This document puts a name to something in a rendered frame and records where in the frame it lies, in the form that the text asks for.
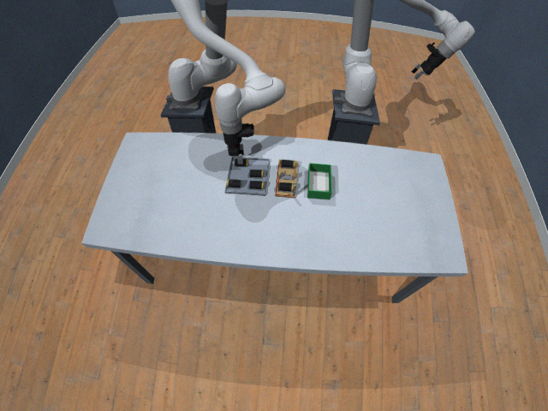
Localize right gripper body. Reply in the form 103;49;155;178
219;119;254;156

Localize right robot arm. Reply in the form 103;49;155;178
166;0;285;126

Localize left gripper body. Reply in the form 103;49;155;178
420;41;455;75

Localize green open box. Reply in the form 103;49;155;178
307;163;332;200

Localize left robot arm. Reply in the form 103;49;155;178
335;0;475;117

